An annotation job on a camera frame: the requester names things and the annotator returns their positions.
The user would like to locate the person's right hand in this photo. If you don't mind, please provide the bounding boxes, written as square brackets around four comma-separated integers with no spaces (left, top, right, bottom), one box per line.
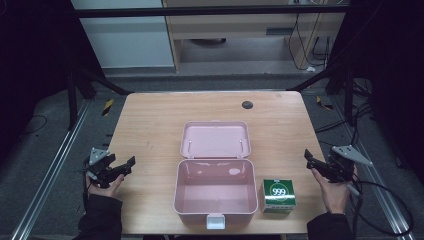
[310,165,360,215]

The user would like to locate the black floor cables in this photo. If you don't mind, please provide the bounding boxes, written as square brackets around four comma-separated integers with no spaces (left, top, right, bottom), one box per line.
[314,79,376,148]

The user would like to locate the pink plastic lidded box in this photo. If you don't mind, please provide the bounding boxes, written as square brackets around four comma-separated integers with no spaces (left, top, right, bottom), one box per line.
[172,120,260,231]

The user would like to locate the black metal stand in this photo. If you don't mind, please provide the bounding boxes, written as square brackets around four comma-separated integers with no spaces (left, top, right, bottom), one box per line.
[287,63,356,126]
[65,64,132,132]

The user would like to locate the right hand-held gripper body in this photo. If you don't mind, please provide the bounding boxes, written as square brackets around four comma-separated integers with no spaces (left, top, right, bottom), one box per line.
[327,144,375,184]

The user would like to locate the person's left hand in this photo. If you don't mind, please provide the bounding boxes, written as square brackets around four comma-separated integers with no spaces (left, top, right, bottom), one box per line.
[85,172,125,200]

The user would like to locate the black hanging cables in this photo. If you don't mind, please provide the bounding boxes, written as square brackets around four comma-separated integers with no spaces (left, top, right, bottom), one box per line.
[287,13,334,72]

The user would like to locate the wooden desk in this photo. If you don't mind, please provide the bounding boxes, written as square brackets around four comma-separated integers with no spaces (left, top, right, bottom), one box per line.
[162,0,348,73]

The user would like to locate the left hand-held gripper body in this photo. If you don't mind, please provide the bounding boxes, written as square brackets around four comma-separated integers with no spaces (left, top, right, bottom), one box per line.
[83,147,117,189]

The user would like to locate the green white medicine box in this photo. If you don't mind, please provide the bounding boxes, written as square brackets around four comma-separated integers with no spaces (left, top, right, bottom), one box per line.
[258,178,297,215]

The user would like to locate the black floor cable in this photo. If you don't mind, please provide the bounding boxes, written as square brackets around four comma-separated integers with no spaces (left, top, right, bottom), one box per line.
[20,114,49,136]

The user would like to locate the black metal frame bar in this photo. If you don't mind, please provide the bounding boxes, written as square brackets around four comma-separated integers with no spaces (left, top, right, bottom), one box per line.
[70,4,352,19]

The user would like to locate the white cabinet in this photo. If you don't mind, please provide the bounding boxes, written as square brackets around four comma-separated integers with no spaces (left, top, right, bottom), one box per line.
[70,0,176,70]

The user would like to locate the yellow black striped tape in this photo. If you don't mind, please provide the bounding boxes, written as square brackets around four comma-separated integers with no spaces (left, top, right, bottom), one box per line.
[101,98,115,117]
[315,95,335,111]

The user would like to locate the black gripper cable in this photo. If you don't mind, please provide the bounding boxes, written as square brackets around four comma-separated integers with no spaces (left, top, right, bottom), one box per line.
[345,179,415,238]

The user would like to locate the aluminium floor rail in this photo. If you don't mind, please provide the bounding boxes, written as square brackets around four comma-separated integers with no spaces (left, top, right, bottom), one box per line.
[10,99,92,240]
[332,96,416,240]

